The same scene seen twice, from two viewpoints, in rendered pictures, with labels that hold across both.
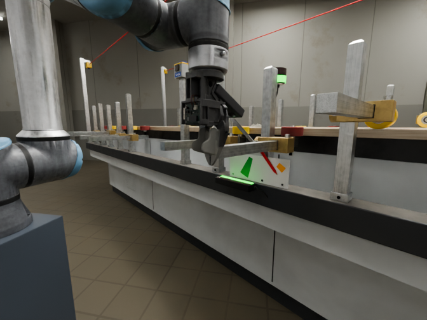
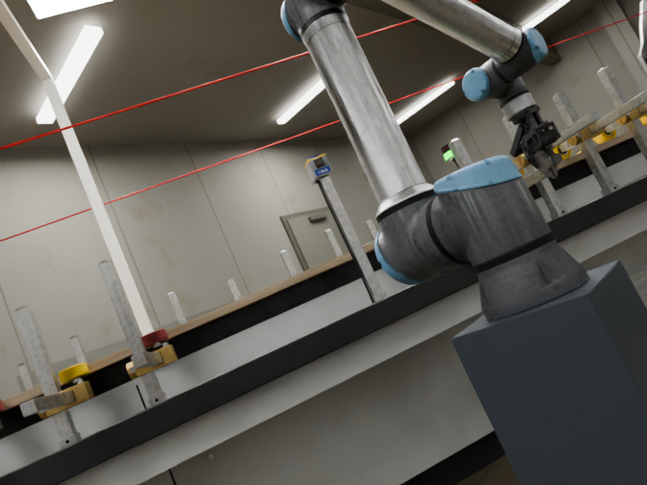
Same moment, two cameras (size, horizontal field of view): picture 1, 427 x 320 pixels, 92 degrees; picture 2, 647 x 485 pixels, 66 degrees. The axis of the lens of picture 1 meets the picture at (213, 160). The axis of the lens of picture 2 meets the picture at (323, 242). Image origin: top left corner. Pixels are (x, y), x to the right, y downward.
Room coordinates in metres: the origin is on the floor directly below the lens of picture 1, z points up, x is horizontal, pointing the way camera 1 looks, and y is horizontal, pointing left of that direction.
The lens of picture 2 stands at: (0.39, 1.64, 0.73)
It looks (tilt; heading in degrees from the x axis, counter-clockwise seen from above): 8 degrees up; 299
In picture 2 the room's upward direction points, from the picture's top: 25 degrees counter-clockwise
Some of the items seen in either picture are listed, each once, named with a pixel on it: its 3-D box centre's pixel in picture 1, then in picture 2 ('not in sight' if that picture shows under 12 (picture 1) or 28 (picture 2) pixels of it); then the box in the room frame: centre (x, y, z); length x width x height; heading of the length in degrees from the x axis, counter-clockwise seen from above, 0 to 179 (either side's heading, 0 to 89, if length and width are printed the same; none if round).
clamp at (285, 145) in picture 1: (273, 143); not in sight; (0.73, -0.21, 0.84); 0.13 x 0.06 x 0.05; 44
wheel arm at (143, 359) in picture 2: (121, 138); (153, 360); (1.56, 0.70, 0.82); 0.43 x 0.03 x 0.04; 134
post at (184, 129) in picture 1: (184, 122); (350, 239); (1.12, 0.16, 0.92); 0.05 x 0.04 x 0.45; 44
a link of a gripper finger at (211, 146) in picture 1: (210, 147); (555, 161); (0.48, 0.01, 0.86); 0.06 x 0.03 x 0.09; 133
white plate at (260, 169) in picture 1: (255, 168); not in sight; (0.75, -0.16, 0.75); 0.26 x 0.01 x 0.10; 44
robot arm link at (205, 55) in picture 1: (209, 63); (520, 108); (0.49, 0.01, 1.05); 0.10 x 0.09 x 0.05; 43
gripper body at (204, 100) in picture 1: (205, 101); (534, 131); (0.49, 0.02, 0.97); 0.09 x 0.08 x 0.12; 133
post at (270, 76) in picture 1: (267, 136); (482, 198); (0.75, -0.20, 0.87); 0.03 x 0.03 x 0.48; 44
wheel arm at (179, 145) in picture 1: (210, 143); not in sight; (0.84, 0.01, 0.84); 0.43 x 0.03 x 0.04; 134
